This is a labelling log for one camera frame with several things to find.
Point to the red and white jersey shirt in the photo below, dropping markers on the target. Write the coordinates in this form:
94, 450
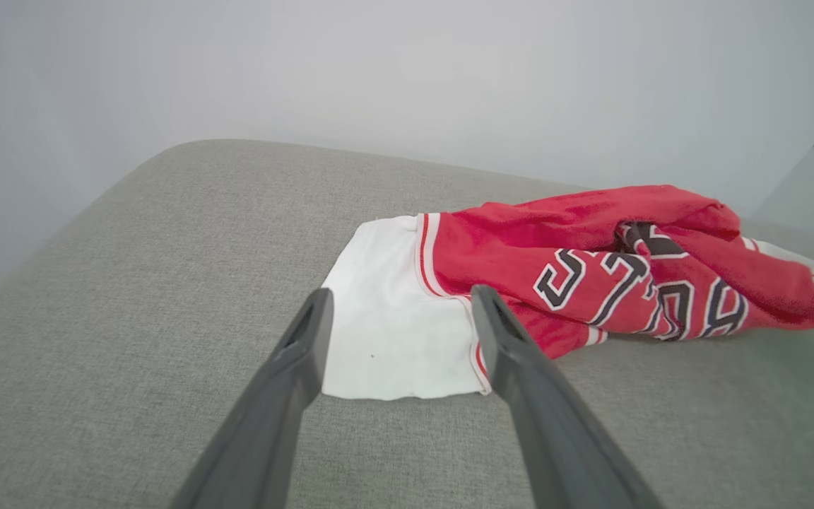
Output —
520, 261

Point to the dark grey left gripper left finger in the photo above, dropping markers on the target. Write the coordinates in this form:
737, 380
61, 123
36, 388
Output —
266, 424

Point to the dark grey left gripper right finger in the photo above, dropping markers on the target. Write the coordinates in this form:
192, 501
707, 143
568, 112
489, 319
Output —
555, 431

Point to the grey fabric sofa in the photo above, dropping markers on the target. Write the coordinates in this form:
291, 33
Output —
131, 297

